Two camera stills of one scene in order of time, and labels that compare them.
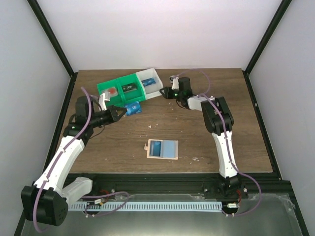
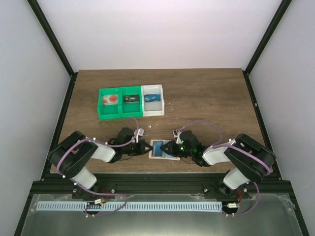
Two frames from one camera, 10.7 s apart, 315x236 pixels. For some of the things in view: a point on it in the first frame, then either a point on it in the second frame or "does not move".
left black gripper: (111, 113) -> (140, 148)
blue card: (148, 81) -> (150, 98)
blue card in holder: (155, 148) does not move
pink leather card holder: (162, 149) does not move
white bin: (151, 83) -> (152, 108)
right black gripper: (172, 92) -> (171, 148)
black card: (129, 87) -> (132, 99)
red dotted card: (113, 90) -> (110, 100)
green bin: (130, 89) -> (131, 109)
